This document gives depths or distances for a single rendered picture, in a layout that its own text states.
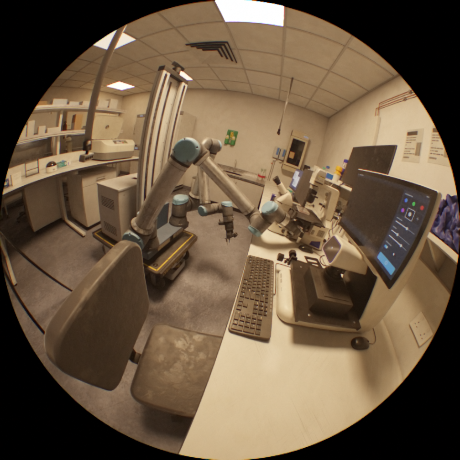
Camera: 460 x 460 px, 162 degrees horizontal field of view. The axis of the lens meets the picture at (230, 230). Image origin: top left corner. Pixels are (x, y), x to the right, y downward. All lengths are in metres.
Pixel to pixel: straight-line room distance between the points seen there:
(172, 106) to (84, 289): 1.35
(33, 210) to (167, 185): 2.37
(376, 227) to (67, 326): 0.78
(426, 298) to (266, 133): 3.72
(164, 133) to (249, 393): 1.55
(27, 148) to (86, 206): 2.47
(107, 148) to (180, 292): 1.98
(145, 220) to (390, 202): 1.06
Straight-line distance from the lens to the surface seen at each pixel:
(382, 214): 0.58
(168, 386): 0.75
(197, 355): 0.77
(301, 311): 0.55
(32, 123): 2.57
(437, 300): 0.96
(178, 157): 0.77
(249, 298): 0.62
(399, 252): 0.49
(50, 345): 0.35
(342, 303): 0.60
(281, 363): 0.56
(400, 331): 1.04
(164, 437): 1.26
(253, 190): 3.26
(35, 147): 4.35
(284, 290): 0.67
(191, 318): 1.40
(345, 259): 0.57
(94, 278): 0.37
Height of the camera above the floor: 1.22
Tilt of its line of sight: 27 degrees down
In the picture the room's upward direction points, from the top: 15 degrees clockwise
